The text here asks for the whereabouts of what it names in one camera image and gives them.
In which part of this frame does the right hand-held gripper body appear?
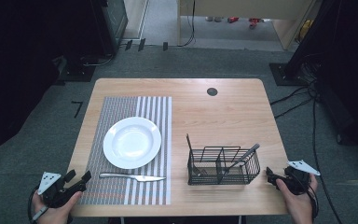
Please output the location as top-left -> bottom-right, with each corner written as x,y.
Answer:
283,160 -> 322,196

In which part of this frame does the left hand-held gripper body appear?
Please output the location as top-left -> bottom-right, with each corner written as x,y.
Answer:
37,171 -> 88,209

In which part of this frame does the person's left hand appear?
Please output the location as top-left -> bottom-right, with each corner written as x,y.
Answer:
31,189 -> 84,224

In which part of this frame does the person's right hand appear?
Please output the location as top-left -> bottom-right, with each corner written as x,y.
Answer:
275,174 -> 320,224

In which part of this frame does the silver table knife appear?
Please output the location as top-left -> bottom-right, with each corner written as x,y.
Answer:
99,172 -> 167,183

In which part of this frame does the white round plate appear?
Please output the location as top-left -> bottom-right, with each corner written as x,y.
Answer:
103,116 -> 162,170

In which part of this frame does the striped grey woven placemat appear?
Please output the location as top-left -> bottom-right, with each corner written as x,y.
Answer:
78,95 -> 172,206

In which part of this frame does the dark metal fork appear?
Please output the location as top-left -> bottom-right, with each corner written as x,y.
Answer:
185,133 -> 209,177

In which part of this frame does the black stand base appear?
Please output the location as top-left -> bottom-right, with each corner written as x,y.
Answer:
55,55 -> 97,84
268,62 -> 309,87

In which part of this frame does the yellow object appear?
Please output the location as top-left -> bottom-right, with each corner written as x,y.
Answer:
296,19 -> 314,43

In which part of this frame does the dark glass-front cabinet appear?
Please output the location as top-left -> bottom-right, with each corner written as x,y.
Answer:
89,0 -> 130,58

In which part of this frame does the light wooden desk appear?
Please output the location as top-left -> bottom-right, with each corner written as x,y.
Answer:
176,0 -> 319,51

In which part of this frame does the black wire cutlery basket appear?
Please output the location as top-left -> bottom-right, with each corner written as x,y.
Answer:
186,146 -> 262,187

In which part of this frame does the grey wrist strap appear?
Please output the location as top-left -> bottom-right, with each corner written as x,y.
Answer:
32,205 -> 49,222

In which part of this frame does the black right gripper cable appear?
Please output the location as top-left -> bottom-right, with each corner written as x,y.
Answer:
306,183 -> 320,220

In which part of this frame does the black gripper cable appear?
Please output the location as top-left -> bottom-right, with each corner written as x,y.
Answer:
27,185 -> 41,224
306,183 -> 320,220

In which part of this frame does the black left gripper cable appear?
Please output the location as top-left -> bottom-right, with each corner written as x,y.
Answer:
27,185 -> 41,224

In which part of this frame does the long black floor cable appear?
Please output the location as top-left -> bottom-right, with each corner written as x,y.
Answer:
310,92 -> 344,224

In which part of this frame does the black hanging cable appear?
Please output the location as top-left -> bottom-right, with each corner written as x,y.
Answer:
177,0 -> 198,49

